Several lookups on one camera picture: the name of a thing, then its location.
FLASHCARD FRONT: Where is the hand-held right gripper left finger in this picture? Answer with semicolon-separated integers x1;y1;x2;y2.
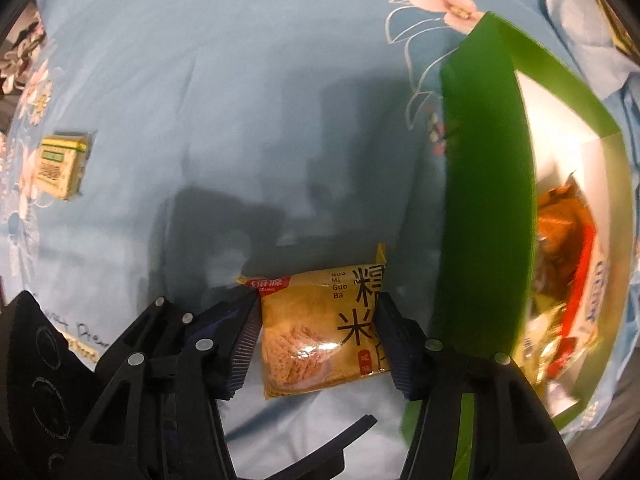
55;292;263;480

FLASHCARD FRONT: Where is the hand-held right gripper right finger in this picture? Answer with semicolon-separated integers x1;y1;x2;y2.
375;292;573;480

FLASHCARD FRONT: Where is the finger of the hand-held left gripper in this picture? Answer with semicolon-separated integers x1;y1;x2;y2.
95;297;223;370
225;414;379;480

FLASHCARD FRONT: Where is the golden yellow snack packet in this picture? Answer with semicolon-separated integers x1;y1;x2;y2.
235;242;396;401

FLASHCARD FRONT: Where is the green cardboard box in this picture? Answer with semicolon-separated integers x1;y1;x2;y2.
400;10;633;446

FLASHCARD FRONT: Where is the orange snack packet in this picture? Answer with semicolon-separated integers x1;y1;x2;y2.
535;172;598;301

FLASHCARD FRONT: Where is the white red-ended snack packet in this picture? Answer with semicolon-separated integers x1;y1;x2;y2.
547;222;615;386

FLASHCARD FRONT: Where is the yellow-green snack packet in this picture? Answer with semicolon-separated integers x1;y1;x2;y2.
32;131;93;202

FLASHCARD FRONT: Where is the blue floral bedsheet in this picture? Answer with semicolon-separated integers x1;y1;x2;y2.
0;0;640;480

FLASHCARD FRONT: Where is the dark floral cloth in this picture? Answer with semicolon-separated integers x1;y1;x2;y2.
0;2;53;96

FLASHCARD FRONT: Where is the light blue pillow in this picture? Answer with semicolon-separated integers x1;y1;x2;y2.
542;0;640;98

